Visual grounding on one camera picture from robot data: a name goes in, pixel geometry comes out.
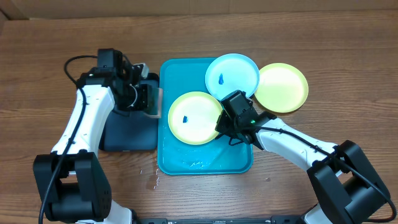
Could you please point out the light blue plate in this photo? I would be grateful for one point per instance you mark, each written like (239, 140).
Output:
(232, 72)

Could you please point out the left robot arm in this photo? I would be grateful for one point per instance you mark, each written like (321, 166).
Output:
(72, 185)

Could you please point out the black plastic tray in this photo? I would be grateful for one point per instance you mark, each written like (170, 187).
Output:
(130, 130)

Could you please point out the green scrubbing sponge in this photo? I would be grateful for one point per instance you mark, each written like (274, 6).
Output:
(155, 101)

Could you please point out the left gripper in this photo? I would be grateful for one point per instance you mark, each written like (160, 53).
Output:
(143, 104)

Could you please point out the yellow-green plate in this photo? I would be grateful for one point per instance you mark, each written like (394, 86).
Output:
(193, 117)
(282, 88)

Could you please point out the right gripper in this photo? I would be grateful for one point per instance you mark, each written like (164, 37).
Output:
(222, 125)

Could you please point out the yellow-green plate front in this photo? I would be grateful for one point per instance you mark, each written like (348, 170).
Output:
(193, 117)

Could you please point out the teal plastic tray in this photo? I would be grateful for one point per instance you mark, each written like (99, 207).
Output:
(177, 77)

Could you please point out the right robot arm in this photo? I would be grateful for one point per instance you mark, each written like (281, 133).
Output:
(347, 186)

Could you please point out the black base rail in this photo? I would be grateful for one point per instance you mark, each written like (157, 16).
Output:
(275, 219)

